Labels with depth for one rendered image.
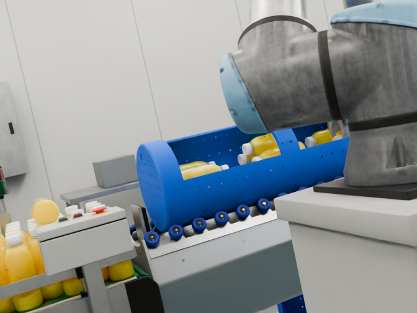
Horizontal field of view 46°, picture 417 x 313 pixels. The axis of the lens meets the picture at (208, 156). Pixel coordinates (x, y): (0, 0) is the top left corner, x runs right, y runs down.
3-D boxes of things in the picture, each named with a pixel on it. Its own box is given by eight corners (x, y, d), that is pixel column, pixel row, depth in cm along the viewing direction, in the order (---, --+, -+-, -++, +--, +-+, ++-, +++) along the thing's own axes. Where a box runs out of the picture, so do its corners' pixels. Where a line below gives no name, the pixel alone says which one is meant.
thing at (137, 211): (154, 246, 146) (145, 205, 145) (147, 248, 145) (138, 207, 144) (146, 241, 155) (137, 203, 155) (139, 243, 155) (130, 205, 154)
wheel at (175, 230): (180, 221, 144) (179, 224, 146) (166, 225, 143) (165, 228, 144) (186, 233, 142) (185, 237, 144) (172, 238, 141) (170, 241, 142)
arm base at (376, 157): (499, 163, 74) (489, 97, 73) (403, 189, 67) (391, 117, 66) (406, 164, 91) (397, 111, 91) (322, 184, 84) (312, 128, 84)
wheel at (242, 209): (246, 201, 153) (245, 205, 154) (234, 205, 151) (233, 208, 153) (252, 213, 151) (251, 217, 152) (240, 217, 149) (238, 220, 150)
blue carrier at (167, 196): (402, 172, 173) (394, 92, 168) (174, 243, 140) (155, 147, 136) (349, 164, 199) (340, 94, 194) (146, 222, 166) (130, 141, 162)
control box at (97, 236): (134, 250, 114) (124, 207, 114) (47, 277, 107) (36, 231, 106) (125, 243, 124) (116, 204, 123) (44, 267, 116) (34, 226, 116)
